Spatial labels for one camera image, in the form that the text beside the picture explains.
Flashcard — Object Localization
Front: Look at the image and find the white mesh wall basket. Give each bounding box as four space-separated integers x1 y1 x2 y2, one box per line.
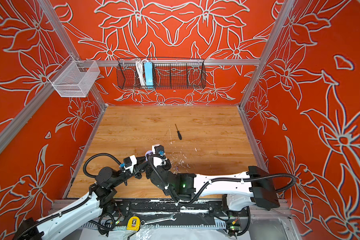
49 61 100 98

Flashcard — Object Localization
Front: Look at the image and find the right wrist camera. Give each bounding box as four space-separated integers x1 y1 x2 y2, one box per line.
152 144 167 167

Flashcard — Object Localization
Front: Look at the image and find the silver wrench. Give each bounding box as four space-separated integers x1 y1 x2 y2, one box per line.
141 214 177 226

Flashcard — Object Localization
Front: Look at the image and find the black wire wall basket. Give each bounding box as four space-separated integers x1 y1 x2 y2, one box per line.
116 57 207 90

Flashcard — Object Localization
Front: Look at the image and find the black screwdriver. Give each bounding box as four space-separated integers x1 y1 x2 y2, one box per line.
175 124 183 140

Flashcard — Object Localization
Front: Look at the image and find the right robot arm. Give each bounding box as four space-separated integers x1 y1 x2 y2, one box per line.
146 153 297 212

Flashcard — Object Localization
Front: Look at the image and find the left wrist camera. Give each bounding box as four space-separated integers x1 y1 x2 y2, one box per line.
121 155 137 174

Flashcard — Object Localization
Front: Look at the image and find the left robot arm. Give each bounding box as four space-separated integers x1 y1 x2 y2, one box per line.
13 151 153 240

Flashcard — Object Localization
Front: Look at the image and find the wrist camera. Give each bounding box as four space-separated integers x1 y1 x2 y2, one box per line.
152 144 167 167
121 155 137 174

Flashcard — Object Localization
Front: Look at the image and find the white coiled cable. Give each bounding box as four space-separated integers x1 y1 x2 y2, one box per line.
135 59 147 87

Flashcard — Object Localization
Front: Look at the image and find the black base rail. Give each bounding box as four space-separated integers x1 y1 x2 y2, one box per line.
89 197 250 218

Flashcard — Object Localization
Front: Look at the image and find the yellow tape measure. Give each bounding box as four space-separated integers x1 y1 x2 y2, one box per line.
126 216 141 232

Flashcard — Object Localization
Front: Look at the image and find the light blue power bank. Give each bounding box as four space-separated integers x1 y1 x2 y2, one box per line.
144 62 154 88

